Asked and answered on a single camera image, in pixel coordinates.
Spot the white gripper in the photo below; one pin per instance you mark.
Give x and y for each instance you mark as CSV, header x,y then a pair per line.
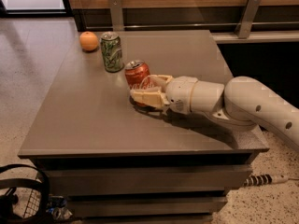
x,y
179,93

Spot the red coke can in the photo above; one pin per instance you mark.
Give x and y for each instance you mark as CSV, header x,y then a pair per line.
x,y
137,74

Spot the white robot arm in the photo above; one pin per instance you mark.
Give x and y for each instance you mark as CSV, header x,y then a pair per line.
x,y
241,104

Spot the green soda can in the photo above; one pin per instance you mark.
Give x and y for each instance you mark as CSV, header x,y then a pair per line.
x,y
110,44

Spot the orange fruit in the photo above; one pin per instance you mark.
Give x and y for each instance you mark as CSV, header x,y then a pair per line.
x,y
88,41

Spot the grey drawer cabinet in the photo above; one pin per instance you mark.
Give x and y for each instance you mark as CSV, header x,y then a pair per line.
x,y
117,165

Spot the white power strip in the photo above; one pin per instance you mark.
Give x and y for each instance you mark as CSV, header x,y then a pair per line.
x,y
261,180

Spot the grey side counter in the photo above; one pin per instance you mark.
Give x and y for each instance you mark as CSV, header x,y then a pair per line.
x,y
257,37

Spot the crumpled plastic wrapper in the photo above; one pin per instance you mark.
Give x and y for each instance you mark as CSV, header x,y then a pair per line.
x,y
57,207

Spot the left metal bracket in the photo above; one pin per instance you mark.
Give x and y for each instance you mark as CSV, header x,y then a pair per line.
x,y
116,14

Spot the metal bracket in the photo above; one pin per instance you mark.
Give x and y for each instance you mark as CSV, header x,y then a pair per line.
x,y
243,28
116,14

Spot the right metal bracket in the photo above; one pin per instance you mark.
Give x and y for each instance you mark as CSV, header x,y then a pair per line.
x,y
243,28

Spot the horizontal metal rail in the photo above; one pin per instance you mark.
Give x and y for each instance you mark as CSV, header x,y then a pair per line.
x,y
220,26

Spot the wire basket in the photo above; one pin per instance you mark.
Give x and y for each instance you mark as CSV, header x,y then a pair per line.
x,y
32,202

